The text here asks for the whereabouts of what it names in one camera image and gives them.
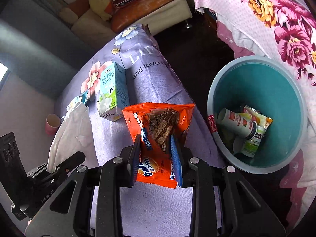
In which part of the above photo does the white tissue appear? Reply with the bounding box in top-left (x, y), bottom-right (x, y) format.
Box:
top-left (47, 102), bottom-right (88, 173)

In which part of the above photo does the orange Ovaltine snack wrapper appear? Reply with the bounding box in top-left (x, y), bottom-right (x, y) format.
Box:
top-left (123, 103), bottom-right (195, 188)

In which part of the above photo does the white yogurt cup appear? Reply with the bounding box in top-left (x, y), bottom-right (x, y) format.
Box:
top-left (217, 109), bottom-right (258, 140)

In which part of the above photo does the green white supplement bottle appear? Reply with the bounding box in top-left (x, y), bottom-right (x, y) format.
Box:
top-left (241, 126), bottom-right (266, 158)

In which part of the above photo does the yellow white wrapper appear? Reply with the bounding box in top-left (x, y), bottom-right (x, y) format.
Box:
top-left (239, 105), bottom-right (273, 130)

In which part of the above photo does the teal trash bin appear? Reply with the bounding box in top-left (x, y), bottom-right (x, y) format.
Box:
top-left (207, 56), bottom-right (308, 174)

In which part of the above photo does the pink paper cup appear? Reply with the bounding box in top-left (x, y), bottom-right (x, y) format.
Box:
top-left (45, 113), bottom-right (60, 135)

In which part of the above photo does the purple floral bedsheet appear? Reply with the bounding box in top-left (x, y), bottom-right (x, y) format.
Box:
top-left (54, 24), bottom-right (223, 237)

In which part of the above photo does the blue white snack bag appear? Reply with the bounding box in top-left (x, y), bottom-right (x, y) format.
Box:
top-left (66, 90), bottom-right (89, 113)

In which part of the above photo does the blue milk carton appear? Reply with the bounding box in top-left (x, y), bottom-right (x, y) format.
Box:
top-left (98, 61), bottom-right (130, 122)

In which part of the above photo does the beige sofa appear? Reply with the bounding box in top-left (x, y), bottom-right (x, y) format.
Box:
top-left (58, 0), bottom-right (192, 50)

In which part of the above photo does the brown leather cushion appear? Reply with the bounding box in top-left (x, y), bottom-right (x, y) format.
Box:
top-left (111, 0), bottom-right (174, 33)

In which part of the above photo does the yellow patterned pillow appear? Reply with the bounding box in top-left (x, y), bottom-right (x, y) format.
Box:
top-left (89, 0), bottom-right (115, 21)

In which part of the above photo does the pink floral quilt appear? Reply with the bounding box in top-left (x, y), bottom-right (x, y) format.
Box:
top-left (194, 0), bottom-right (315, 229)

